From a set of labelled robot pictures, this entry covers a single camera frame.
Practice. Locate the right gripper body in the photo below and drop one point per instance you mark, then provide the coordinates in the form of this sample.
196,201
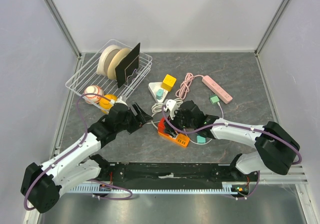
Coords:
180,123

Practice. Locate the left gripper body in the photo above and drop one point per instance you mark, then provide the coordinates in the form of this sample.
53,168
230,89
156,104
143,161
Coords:
133,122

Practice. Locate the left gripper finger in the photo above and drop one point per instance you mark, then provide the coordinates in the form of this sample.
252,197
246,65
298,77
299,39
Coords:
144,119
139,110

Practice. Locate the orange power strip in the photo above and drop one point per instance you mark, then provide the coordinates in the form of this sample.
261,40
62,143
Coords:
179,139

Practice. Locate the red cube plug adapter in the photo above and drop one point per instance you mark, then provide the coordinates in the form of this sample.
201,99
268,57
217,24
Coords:
161,126

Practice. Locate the teal plug adapter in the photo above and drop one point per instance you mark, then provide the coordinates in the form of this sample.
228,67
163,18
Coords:
159,94
200,140

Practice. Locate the teal plug adapter front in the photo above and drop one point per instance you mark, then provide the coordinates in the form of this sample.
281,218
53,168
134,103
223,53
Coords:
159,94

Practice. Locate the yellow cube plug adapter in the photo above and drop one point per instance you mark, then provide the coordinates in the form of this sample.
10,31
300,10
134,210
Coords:
168,82

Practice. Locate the pink power strip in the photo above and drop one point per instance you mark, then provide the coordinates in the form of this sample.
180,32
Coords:
217,89

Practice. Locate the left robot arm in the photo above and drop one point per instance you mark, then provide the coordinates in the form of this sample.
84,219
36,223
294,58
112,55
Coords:
44,184

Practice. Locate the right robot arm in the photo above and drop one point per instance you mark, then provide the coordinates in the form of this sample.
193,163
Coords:
274,148

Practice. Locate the green plug adapter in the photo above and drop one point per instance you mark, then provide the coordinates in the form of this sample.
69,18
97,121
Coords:
214,99

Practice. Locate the white orange striped ball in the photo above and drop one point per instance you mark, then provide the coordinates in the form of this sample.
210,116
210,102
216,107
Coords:
94,94

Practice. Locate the black square board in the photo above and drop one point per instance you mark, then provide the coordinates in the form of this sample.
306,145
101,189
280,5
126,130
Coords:
128,65

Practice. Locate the beige round plate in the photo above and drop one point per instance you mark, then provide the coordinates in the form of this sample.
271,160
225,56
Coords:
120,55

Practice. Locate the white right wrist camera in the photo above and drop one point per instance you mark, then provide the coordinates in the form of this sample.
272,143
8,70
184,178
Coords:
170,106

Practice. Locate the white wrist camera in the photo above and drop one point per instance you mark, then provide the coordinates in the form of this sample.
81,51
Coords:
121,100
170,106

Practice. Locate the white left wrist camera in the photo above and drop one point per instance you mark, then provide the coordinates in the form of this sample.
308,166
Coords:
121,100

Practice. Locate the white wire dish rack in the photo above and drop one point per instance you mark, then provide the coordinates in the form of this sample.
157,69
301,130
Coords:
87,76

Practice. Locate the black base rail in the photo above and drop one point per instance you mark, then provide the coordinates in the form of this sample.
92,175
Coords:
139,175

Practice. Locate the slotted cable duct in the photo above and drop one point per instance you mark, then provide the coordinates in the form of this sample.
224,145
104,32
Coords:
95,188

